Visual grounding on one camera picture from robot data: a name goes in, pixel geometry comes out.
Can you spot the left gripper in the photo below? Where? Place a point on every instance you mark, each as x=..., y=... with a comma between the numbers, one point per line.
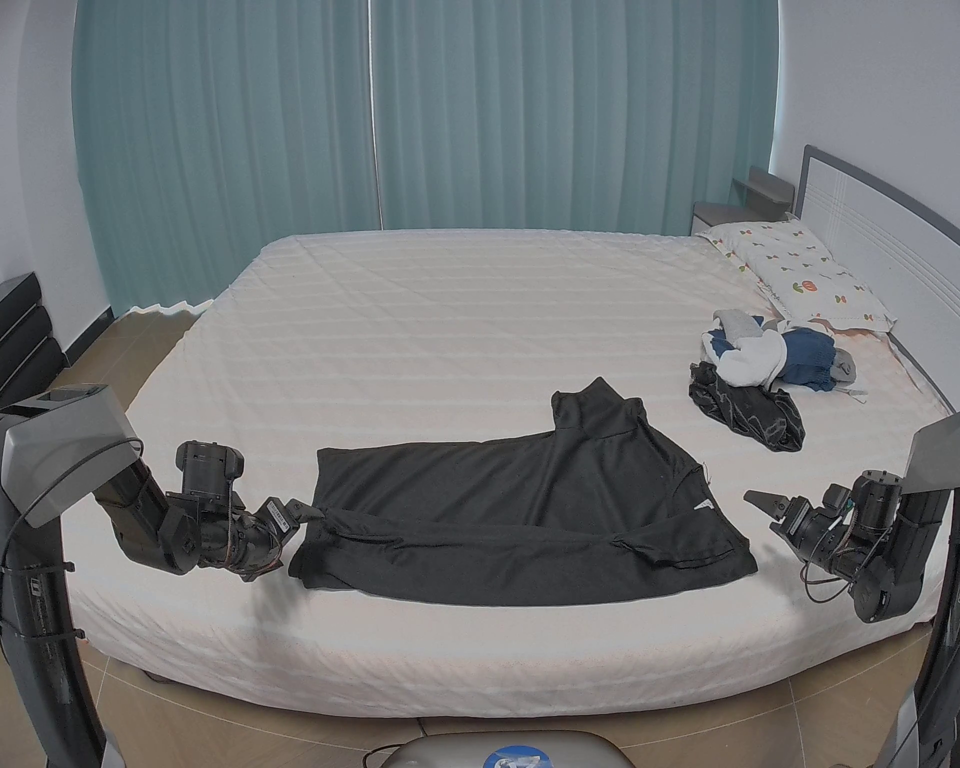
x=266, y=540

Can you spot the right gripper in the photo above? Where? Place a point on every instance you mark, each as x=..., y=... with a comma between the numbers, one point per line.
x=806, y=532

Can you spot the black T-shirt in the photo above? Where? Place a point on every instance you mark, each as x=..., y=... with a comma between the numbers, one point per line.
x=525, y=525

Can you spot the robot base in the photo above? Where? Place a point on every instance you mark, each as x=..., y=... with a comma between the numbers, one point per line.
x=450, y=754

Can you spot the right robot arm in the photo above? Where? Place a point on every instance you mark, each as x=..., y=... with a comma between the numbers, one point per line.
x=900, y=570

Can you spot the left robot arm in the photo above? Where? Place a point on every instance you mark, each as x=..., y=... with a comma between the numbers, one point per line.
x=60, y=450

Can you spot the pile of clothes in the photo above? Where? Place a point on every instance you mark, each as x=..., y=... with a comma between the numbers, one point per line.
x=757, y=360

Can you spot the bed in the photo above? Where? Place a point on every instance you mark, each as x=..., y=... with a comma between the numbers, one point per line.
x=450, y=315

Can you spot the black satin garment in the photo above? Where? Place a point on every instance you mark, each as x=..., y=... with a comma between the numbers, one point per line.
x=757, y=420

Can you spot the white printed pillow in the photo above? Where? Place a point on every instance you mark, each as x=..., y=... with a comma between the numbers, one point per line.
x=802, y=270

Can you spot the grey bedside table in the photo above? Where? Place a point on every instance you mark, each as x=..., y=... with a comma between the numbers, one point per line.
x=742, y=210

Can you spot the black chest of drawers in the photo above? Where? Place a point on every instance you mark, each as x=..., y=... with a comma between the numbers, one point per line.
x=26, y=337

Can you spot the blue-green curtain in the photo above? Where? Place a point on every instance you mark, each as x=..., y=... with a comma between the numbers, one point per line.
x=225, y=150
x=570, y=112

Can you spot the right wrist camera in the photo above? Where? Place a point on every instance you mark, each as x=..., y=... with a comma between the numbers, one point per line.
x=834, y=502

